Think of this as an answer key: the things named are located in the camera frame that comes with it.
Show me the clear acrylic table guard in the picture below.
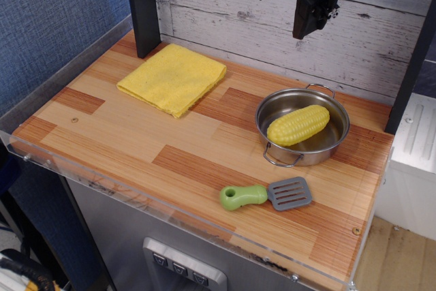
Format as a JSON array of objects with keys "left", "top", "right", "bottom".
[{"left": 1, "top": 18, "right": 393, "bottom": 290}]

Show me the grey button control panel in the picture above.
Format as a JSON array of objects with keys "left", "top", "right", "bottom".
[{"left": 142, "top": 237, "right": 228, "bottom": 290}]

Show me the white aluminium block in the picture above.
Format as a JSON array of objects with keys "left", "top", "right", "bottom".
[{"left": 375, "top": 93, "right": 435, "bottom": 240}]

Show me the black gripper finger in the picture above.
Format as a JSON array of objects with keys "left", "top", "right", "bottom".
[{"left": 292, "top": 0, "right": 339, "bottom": 40}]

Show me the green handled grey spatula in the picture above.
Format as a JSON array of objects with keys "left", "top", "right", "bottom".
[{"left": 219, "top": 177, "right": 313, "bottom": 211}]

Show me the yellow towel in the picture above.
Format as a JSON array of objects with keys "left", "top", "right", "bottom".
[{"left": 116, "top": 44, "right": 227, "bottom": 119}]

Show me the striped cloth bag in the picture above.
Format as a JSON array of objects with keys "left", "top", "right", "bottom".
[{"left": 1, "top": 249, "right": 62, "bottom": 291}]

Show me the small steel pot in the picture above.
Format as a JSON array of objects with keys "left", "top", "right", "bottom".
[{"left": 255, "top": 83, "right": 350, "bottom": 168}]

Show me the black right upright post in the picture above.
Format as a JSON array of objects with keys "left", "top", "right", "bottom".
[{"left": 384, "top": 0, "right": 436, "bottom": 135}]

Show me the black upright post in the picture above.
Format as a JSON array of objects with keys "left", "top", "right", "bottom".
[
  {"left": 129, "top": 0, "right": 161, "bottom": 59},
  {"left": 384, "top": 0, "right": 436, "bottom": 135}
]

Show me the black left upright post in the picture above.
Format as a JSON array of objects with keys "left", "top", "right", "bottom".
[{"left": 129, "top": 0, "right": 161, "bottom": 59}]

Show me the yellow toy corn cob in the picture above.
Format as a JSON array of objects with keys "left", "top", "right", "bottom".
[{"left": 267, "top": 105, "right": 330, "bottom": 147}]

